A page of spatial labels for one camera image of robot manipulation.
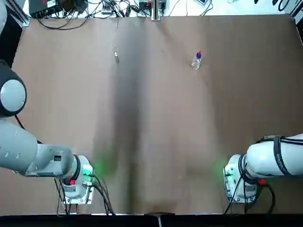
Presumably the clear bottle with blue cap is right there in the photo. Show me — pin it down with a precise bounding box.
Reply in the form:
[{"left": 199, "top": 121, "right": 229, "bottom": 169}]
[{"left": 191, "top": 52, "right": 203, "bottom": 70}]

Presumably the grey electronics device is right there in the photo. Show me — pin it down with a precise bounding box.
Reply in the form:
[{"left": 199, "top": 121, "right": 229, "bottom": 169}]
[{"left": 139, "top": 0, "right": 166, "bottom": 9}]

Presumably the black electronics box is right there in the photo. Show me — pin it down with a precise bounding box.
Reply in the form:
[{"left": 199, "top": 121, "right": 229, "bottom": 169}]
[{"left": 29, "top": 0, "right": 62, "bottom": 18}]

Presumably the black arm base cable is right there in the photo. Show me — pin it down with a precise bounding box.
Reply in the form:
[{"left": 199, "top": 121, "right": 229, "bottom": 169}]
[
  {"left": 53, "top": 174, "right": 116, "bottom": 216},
  {"left": 224, "top": 178, "right": 276, "bottom": 214}
]

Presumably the aluminium camera post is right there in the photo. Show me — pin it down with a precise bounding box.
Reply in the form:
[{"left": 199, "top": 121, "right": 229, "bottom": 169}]
[{"left": 151, "top": 0, "right": 163, "bottom": 21}]

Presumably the black looped cable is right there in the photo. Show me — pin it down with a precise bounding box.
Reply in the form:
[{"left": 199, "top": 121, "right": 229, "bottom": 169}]
[{"left": 37, "top": 17, "right": 83, "bottom": 30}]

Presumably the aluminium frame rail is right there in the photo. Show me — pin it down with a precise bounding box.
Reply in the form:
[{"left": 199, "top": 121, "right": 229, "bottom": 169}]
[
  {"left": 289, "top": 0, "right": 303, "bottom": 19},
  {"left": 18, "top": 9, "right": 30, "bottom": 28}
]

